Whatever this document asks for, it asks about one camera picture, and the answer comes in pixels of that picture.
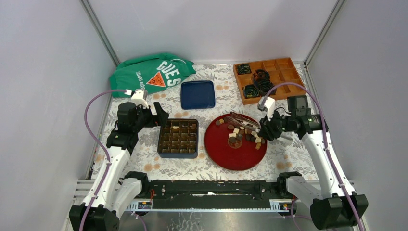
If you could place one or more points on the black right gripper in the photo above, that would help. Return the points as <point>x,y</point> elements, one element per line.
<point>267,130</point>

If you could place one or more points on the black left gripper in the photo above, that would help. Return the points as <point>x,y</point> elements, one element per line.
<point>160,119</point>

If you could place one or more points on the blue chocolate box with tray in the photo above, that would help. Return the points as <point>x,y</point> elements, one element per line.
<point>178,139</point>

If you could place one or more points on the silver metal tongs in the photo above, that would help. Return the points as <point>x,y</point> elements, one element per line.
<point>241,121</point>

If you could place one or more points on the blue box lid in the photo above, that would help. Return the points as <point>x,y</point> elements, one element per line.
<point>197,95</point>

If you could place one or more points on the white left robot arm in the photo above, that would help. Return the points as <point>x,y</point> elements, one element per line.
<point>103,206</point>

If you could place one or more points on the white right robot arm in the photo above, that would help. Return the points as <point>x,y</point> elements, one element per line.
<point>336,204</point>

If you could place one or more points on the green printed bag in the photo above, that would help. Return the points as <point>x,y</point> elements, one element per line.
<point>154,72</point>

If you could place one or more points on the floral tablecloth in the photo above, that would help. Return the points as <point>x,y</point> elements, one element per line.
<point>282,155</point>

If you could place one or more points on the orange wooden divider tray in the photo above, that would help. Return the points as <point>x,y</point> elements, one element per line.
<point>264,75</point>

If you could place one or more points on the red round plate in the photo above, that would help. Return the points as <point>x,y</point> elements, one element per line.
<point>244,154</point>

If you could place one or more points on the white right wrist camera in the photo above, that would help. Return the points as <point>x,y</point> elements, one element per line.
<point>267,104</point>

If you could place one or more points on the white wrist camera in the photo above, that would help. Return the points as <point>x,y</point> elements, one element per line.
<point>267,104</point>
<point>139,98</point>

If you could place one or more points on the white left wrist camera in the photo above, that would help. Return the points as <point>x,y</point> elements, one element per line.
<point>139,98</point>

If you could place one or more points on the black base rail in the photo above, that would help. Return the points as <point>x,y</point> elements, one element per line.
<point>203,196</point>

